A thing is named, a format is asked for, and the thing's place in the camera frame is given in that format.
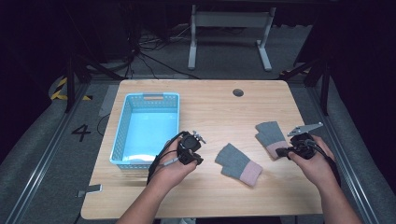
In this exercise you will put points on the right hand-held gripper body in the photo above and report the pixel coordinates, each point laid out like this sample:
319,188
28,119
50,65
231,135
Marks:
302,146

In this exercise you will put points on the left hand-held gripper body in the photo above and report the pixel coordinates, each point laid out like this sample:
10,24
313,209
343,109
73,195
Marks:
190,142

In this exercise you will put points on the grey glove with pink cuff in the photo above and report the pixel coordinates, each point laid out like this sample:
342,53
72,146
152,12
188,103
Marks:
236,163
271,135

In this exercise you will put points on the blue plastic basket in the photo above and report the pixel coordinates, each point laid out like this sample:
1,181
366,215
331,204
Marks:
149,133

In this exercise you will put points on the person's left hand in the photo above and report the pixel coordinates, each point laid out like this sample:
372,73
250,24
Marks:
169,172

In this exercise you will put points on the person's right hand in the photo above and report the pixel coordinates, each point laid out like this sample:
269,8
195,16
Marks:
317,169

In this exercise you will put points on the black metal stand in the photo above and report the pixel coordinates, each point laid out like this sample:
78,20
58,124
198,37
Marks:
70,84
325,90

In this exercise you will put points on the round grey table grommet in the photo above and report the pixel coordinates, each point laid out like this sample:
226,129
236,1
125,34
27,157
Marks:
238,92

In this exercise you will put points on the yellow black hazard tape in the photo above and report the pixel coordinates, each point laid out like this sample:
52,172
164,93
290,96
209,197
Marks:
59,90

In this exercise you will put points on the small grey metal bracket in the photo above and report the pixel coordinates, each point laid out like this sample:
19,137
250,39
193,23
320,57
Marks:
93,188

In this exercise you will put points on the white metal table frame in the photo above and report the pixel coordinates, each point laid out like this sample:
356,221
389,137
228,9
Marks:
232,20

